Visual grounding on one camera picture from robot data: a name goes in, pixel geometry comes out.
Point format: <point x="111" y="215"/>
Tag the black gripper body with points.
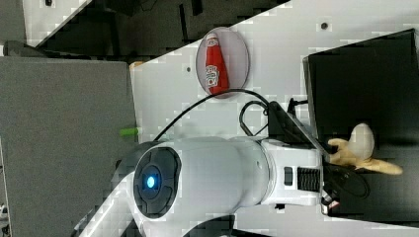
<point x="339" y="180"/>

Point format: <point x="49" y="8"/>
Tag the plush peeled banana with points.
<point x="358" y="150"/>

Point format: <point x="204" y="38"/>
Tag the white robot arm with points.
<point x="193" y="187"/>

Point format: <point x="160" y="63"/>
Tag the black toaster oven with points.
<point x="374" y="81"/>

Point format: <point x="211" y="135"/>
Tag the red plush ketchup bottle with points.
<point x="216" y="72"/>

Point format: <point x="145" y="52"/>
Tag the grey round plate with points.
<point x="235" y="55"/>

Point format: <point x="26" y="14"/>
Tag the green marker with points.
<point x="129" y="131"/>

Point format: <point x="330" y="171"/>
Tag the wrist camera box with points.
<point x="283" y="125"/>

